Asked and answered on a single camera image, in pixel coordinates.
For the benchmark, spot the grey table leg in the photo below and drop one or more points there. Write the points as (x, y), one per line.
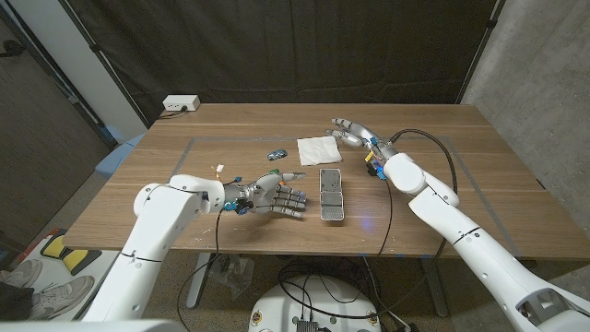
(435, 288)

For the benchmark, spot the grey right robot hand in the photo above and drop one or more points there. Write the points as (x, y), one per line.
(364, 136)

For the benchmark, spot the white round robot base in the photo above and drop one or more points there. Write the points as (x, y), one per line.
(318, 299)

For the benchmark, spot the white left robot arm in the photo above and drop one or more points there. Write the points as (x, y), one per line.
(152, 230)

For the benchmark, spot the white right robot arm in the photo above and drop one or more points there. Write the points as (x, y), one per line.
(461, 226)

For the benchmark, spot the yellow and black pad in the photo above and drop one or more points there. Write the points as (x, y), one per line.
(69, 256)

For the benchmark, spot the white paper napkin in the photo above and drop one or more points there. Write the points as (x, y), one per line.
(319, 150)

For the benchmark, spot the black backdrop curtain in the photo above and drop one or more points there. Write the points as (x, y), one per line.
(286, 50)

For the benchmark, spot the black backdrop stand pole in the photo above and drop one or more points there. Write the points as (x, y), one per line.
(481, 43)
(108, 69)

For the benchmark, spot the dark trouser leg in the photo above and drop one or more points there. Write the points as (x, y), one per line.
(14, 302)

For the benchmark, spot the small blue toy car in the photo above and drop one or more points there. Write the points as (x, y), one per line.
(277, 155)

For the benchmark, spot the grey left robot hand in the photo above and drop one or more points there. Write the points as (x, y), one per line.
(263, 196)

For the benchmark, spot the white robot torso edge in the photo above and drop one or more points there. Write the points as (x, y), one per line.
(92, 327)

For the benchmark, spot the white power strip box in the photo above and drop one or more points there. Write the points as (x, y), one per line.
(180, 102)

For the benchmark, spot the grey sneaker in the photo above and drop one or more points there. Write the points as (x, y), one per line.
(20, 273)
(62, 297)

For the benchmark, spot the clear plastic bag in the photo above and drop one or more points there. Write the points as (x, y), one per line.
(232, 274)

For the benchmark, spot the grey finned box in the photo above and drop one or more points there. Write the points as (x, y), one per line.
(305, 326)

